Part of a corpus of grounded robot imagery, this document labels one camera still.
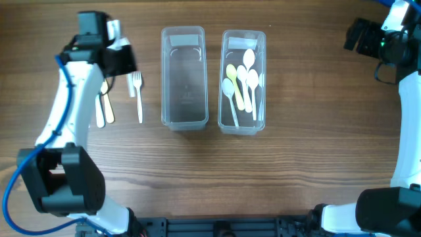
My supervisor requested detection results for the clear plastic container right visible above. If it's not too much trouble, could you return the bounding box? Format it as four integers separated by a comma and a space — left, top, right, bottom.
217, 30, 266, 135

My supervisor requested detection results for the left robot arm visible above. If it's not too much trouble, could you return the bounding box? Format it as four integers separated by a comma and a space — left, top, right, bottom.
14, 11, 142, 236

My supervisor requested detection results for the blue left cable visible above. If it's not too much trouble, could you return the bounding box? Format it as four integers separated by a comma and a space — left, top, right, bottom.
1, 55, 114, 237

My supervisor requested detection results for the yellow plastic spoon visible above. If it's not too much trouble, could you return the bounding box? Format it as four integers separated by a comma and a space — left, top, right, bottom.
226, 64, 245, 111

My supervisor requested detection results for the yellow plastic fork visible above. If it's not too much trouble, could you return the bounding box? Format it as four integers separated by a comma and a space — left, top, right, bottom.
101, 80, 115, 124

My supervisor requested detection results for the clear plastic container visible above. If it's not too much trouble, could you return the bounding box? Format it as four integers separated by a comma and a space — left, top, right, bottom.
161, 26, 209, 131
217, 30, 266, 135

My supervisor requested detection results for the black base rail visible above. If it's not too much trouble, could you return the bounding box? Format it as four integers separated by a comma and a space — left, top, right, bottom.
138, 215, 333, 237

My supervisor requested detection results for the clear plastic container left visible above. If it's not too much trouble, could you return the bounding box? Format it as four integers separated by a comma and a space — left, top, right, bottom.
161, 26, 209, 131

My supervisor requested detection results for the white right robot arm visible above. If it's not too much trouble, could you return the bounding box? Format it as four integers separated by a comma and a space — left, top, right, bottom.
308, 0, 420, 236

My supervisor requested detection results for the white plastic spoon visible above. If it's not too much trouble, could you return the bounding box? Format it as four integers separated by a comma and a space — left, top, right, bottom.
247, 69, 259, 120
237, 65, 252, 113
222, 78, 239, 127
243, 49, 255, 72

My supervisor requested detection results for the white plastic fork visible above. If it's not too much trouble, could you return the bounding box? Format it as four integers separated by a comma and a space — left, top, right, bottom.
126, 74, 136, 97
95, 94, 105, 128
132, 71, 143, 124

